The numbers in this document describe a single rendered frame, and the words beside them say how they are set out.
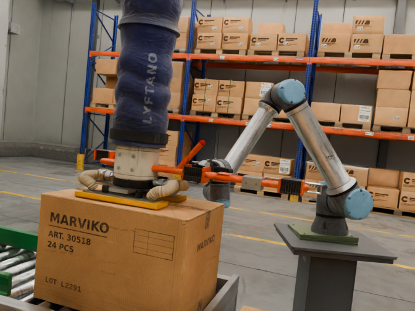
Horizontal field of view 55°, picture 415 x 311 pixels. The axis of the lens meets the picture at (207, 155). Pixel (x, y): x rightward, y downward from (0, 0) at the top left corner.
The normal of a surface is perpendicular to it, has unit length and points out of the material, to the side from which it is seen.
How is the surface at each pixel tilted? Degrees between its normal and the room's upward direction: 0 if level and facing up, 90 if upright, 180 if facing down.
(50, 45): 90
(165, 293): 90
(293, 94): 80
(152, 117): 74
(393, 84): 91
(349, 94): 90
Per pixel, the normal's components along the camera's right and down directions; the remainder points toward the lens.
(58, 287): -0.33, 0.02
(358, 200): 0.26, 0.09
